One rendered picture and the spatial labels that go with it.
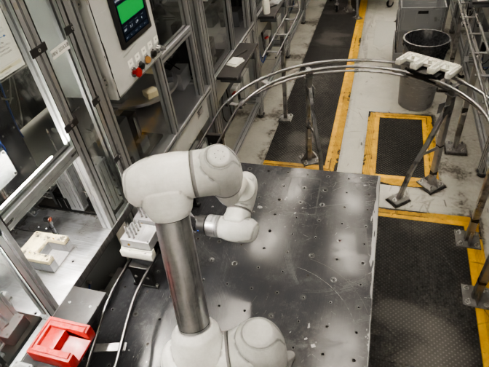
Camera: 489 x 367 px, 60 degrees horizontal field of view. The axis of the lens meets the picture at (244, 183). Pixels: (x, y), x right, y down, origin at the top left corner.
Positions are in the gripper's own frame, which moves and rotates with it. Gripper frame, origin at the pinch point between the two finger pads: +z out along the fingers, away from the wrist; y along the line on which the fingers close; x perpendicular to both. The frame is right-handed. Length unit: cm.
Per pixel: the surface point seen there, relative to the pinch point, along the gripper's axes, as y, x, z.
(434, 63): -5, -160, -111
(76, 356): 2, 63, 0
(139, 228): 2.4, 9.3, 5.5
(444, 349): -90, -19, -127
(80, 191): 11.2, 2.0, 35.0
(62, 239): 7.6, 25.0, 29.6
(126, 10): 72, -39, 15
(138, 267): -9.4, 19.8, 3.9
